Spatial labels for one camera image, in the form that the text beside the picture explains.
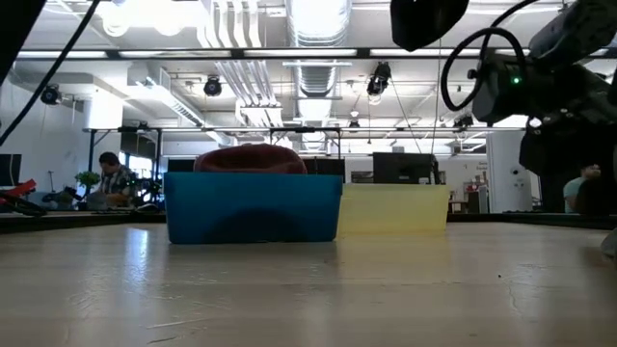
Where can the maroon baseball cap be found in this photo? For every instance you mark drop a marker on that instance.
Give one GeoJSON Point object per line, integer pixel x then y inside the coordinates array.
{"type": "Point", "coordinates": [250, 159]}

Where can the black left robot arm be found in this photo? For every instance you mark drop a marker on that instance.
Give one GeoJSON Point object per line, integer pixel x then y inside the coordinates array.
{"type": "Point", "coordinates": [14, 29]}

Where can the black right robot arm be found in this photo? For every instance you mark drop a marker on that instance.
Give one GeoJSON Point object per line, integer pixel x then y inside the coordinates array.
{"type": "Point", "coordinates": [569, 91]}

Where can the teal plastic bin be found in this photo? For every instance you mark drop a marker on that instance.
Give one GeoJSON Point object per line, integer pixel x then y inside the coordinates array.
{"type": "Point", "coordinates": [250, 207]}

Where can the black monitor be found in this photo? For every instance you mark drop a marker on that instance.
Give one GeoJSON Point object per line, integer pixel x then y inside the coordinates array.
{"type": "Point", "coordinates": [400, 168]}

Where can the yellow translucent plastic bin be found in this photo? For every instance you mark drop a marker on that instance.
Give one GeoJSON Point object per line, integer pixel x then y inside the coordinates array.
{"type": "Point", "coordinates": [395, 209]}

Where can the black hanging spotlight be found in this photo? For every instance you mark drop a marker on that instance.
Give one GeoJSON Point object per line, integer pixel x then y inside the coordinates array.
{"type": "Point", "coordinates": [50, 95]}
{"type": "Point", "coordinates": [379, 77]}
{"type": "Point", "coordinates": [463, 120]}
{"type": "Point", "coordinates": [212, 87]}

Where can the black overhead light bar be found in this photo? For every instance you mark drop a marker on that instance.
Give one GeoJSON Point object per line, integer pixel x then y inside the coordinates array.
{"type": "Point", "coordinates": [364, 52]}

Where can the person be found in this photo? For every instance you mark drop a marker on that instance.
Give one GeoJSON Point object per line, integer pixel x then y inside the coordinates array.
{"type": "Point", "coordinates": [115, 180]}
{"type": "Point", "coordinates": [573, 190]}

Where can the white pillar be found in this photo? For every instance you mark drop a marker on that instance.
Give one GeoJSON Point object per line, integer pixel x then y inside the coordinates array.
{"type": "Point", "coordinates": [506, 168]}

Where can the green leafy potted plant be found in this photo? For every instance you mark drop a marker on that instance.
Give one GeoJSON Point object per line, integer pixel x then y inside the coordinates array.
{"type": "Point", "coordinates": [88, 178]}

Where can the black background workstation frame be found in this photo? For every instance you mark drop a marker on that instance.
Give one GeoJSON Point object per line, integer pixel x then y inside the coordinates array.
{"type": "Point", "coordinates": [303, 129]}

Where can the black wall screen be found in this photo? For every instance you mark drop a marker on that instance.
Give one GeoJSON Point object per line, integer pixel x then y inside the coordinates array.
{"type": "Point", "coordinates": [10, 168]}

